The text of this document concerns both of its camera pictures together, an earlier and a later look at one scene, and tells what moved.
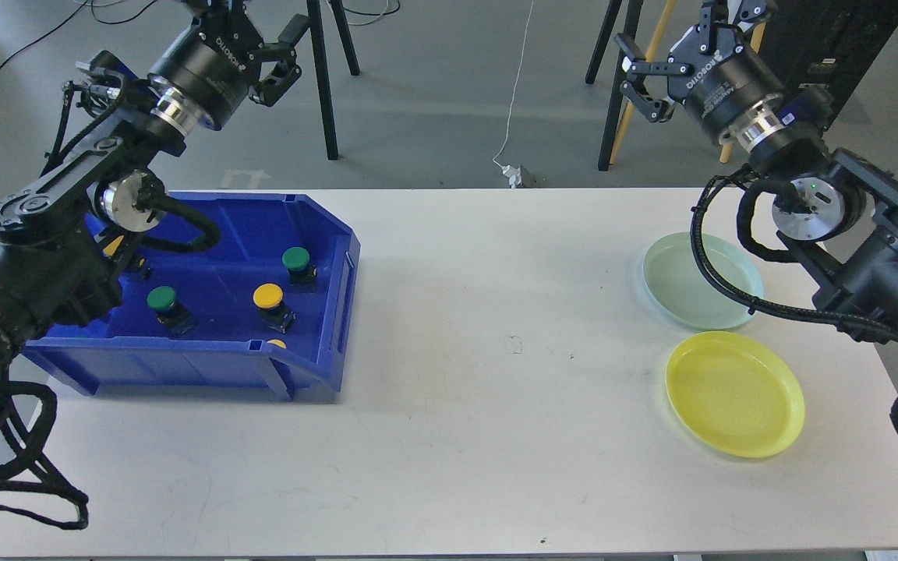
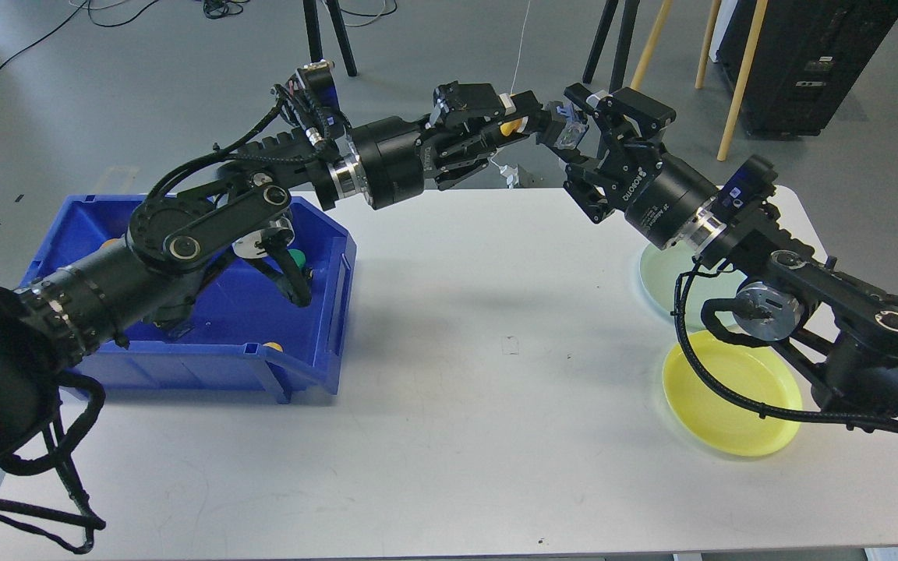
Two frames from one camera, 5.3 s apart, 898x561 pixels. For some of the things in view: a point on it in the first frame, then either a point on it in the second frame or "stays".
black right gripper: x=725 y=91 → x=660 y=195
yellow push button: x=267 y=298 → x=508 y=128
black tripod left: x=314 y=6 stays
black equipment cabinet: x=828 y=44 stays
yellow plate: x=735 y=394 stays
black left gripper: x=207 y=71 → x=390 y=158
